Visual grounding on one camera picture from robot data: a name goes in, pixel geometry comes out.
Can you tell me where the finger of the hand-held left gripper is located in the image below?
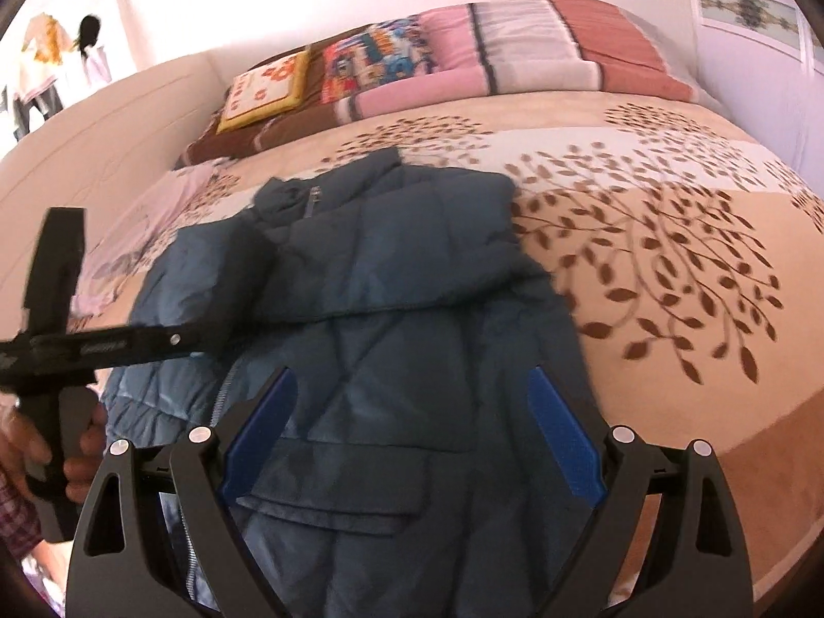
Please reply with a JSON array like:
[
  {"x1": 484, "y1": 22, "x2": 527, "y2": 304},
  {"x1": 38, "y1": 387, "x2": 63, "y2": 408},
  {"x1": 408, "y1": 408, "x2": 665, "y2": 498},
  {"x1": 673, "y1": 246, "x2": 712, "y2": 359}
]
[{"x1": 95, "y1": 323, "x2": 229, "y2": 365}]

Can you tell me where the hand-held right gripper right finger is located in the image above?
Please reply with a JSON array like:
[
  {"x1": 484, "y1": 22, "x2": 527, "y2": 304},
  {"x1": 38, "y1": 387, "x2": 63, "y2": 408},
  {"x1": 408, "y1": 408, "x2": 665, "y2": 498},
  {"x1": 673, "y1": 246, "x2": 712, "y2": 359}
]
[{"x1": 524, "y1": 366, "x2": 754, "y2": 618}]

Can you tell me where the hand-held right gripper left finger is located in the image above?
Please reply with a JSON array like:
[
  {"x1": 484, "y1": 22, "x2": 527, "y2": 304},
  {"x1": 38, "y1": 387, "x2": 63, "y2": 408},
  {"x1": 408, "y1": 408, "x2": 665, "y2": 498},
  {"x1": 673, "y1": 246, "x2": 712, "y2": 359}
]
[{"x1": 64, "y1": 366, "x2": 303, "y2": 618}]

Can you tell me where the blue quilted jacket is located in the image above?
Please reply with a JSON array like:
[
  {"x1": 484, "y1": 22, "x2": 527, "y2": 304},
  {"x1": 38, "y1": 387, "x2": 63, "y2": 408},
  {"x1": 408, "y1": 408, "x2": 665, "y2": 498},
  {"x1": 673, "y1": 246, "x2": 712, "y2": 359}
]
[{"x1": 99, "y1": 147, "x2": 609, "y2": 618}]

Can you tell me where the person's left hand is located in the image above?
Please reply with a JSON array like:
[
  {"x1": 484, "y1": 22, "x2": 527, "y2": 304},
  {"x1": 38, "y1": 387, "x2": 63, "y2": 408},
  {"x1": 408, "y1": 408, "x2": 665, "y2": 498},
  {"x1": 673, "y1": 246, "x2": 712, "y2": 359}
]
[{"x1": 0, "y1": 399, "x2": 109, "y2": 506}]

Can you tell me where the pale lilac cloth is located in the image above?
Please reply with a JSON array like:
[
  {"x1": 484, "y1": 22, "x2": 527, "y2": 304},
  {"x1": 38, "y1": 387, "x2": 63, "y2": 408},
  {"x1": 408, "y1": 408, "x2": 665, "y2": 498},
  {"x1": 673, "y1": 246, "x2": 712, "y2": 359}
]
[{"x1": 71, "y1": 164, "x2": 223, "y2": 319}]

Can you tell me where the white padded headboard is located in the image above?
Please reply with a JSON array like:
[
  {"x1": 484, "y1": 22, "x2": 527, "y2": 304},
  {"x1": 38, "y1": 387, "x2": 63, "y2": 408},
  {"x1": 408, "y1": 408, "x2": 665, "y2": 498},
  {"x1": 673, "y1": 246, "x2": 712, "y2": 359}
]
[{"x1": 0, "y1": 51, "x2": 226, "y2": 310}]

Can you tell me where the leaf print blanket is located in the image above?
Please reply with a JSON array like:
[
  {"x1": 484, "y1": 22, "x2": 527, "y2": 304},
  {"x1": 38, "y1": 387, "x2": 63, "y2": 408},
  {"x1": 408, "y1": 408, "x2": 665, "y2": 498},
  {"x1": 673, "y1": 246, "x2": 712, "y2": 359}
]
[{"x1": 71, "y1": 87, "x2": 824, "y2": 606}]

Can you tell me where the hanging yellow white garment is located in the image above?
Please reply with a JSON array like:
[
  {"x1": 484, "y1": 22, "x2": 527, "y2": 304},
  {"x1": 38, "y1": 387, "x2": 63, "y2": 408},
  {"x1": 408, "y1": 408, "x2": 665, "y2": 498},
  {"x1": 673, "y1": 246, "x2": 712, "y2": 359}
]
[{"x1": 16, "y1": 13, "x2": 73, "y2": 120}]

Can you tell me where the person's plaid clothing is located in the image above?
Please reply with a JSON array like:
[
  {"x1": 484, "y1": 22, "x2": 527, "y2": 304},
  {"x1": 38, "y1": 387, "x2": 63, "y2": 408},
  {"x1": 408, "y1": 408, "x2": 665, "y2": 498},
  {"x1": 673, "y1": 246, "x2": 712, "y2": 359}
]
[{"x1": 0, "y1": 470, "x2": 72, "y2": 618}]

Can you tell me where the hanging black white garment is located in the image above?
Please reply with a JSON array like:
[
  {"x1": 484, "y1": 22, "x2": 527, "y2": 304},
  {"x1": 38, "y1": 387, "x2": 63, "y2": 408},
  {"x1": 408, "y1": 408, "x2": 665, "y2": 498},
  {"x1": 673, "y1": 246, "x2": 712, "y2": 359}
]
[{"x1": 72, "y1": 13, "x2": 112, "y2": 88}]

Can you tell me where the brown striped pillow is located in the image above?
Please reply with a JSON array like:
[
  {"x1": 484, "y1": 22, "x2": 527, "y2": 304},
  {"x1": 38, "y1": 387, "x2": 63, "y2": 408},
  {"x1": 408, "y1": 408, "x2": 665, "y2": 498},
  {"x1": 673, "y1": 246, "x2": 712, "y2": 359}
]
[{"x1": 174, "y1": 55, "x2": 362, "y2": 168}]

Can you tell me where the yellow bordered cushion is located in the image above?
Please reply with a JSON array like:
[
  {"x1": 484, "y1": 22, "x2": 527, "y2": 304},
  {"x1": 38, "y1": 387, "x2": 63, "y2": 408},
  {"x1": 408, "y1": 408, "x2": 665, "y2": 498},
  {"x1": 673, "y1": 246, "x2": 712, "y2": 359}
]
[{"x1": 217, "y1": 50, "x2": 311, "y2": 134}]

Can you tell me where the colourful patterned cushion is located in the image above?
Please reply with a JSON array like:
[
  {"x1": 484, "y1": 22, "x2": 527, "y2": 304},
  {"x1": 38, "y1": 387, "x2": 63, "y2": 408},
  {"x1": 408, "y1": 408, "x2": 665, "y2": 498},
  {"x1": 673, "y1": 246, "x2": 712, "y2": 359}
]
[{"x1": 320, "y1": 16, "x2": 439, "y2": 104}]

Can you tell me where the pink striped pillow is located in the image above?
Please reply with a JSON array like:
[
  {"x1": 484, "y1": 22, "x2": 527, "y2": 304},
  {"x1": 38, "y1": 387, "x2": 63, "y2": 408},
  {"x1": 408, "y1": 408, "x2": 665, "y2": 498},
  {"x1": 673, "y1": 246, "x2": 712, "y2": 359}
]
[{"x1": 335, "y1": 0, "x2": 715, "y2": 126}]

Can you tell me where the white wardrobe with patterned panel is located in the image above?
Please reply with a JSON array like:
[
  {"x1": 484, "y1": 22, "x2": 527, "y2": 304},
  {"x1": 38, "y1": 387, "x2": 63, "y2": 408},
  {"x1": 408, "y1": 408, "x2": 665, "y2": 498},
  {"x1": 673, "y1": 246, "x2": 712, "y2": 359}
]
[{"x1": 682, "y1": 0, "x2": 824, "y2": 207}]

